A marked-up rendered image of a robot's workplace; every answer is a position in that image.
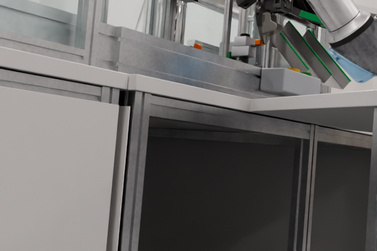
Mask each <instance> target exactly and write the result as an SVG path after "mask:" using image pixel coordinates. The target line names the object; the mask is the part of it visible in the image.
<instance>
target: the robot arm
mask: <svg viewBox="0 0 377 251"><path fill-rule="evenodd" d="M306 1H307V2H308V4H309V5H310V7H311V8H312V9H313V11H314V12H315V13H316V15H317V16H318V18H319V19H320V21H321V22H322V23H323V25H324V26H325V27H326V29H327V30H328V31H329V34H328V40H327V41H328V43H329V44H330V46H331V47H330V48H329V49H328V53H329V54H330V55H331V57H332V58H333V59H334V60H335V61H336V62H337V63H338V64H339V65H340V66H341V67H342V68H343V69H344V70H345V71H346V72H347V73H348V74H349V75H350V76H351V77H352V78H353V79H354V80H355V81H356V82H357V83H365V82H367V81H368V80H370V79H372V78H373V77H376V76H377V15H376V16H375V17H372V15H371V14H370V12H366V11H360V10H359V9H358V7H357V6H356V4H355V3H354V1H353V0H306ZM255 2H256V10H255V16H256V24H257V27H258V32H259V35H260V38H261V41H262V42H263V44H264V45H267V43H268V41H269V39H270V37H271V36H272V35H275V34H278V33H280V32H282V30H283V26H282V25H280V24H278V23H277V16H276V15H275V14H276V13H278V14H280V15H283V14H287V13H292V6H293V0H236V3H237V5H238V6H239V7H241V8H243V9H247V8H249V7H250V6H251V5H253V4H254V3H255Z"/></svg>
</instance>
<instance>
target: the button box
mask: <svg viewBox="0 0 377 251"><path fill-rule="evenodd" d="M320 83H321V79H319V78H316V77H313V76H309V75H306V74H304V73H301V72H296V71H293V70H290V69H287V68H284V67H283V68H265V67H264V68H262V69H261V83H260V90H261V91H265V92H269V93H272V94H276V95H280V96H285V97H287V96H301V95H316V94H320Z"/></svg>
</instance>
